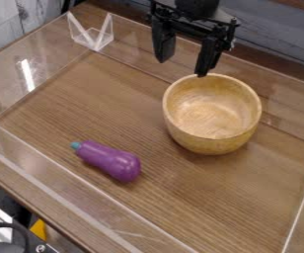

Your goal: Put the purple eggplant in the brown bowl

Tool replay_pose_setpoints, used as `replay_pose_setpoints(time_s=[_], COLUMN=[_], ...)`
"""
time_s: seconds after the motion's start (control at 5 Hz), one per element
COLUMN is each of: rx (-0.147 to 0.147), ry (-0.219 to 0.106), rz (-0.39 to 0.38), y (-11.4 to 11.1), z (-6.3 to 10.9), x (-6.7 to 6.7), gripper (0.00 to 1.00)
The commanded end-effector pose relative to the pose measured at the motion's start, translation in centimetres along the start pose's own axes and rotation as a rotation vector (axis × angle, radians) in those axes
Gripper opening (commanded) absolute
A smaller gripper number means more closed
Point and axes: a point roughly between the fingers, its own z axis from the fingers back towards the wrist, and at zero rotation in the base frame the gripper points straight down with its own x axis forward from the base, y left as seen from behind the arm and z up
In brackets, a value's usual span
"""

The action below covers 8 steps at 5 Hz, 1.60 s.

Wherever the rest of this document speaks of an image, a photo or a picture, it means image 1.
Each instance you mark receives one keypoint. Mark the yellow and black equipment base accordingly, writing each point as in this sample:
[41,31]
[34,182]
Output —
[25,234]

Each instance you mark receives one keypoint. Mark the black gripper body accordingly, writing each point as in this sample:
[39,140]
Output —
[198,19]

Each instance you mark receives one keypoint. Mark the light wooden bowl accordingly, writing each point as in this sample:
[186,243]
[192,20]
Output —
[212,113]

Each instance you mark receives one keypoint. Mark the purple toy eggplant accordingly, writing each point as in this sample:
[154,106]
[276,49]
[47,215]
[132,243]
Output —
[121,164]

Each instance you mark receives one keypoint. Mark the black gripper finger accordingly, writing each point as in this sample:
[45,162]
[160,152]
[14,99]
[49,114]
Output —
[162,39]
[208,57]

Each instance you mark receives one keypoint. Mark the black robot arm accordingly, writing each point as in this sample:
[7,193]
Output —
[197,19]

